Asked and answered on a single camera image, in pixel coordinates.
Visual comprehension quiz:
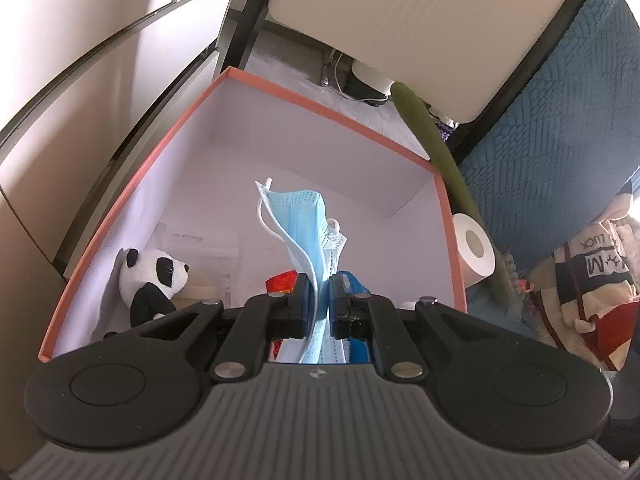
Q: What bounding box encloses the green plush stick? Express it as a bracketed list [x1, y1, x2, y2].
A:
[391, 81, 521, 311]

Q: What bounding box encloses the white cable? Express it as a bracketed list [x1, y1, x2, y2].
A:
[320, 47, 352, 94]

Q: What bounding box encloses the white wardrobe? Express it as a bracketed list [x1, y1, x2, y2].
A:
[0, 0, 251, 281]

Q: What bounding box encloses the small red orange packet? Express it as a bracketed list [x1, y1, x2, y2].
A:
[265, 270, 301, 297]

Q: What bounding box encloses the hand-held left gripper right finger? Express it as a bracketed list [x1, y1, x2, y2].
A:
[327, 271, 546, 382]

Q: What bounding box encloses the blue face mask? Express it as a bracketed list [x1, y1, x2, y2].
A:
[254, 177, 351, 365]

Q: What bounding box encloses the clear powder puff packet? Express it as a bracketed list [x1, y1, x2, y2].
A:
[159, 224, 247, 313]

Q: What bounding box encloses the white toilet paper roll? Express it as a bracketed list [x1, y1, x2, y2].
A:
[451, 212, 497, 289]

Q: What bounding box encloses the pink cardboard box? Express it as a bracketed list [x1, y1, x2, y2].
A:
[39, 66, 469, 364]

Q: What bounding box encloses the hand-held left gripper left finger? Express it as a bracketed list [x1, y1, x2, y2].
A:
[100, 272, 323, 382]

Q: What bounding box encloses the blue textured mattress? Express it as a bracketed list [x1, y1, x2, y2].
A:
[457, 0, 640, 321]

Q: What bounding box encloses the panda plush toy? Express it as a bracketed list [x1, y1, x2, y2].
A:
[102, 247, 191, 341]

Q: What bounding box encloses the red white black fleece blanket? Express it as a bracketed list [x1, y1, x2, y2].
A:
[525, 182, 640, 374]

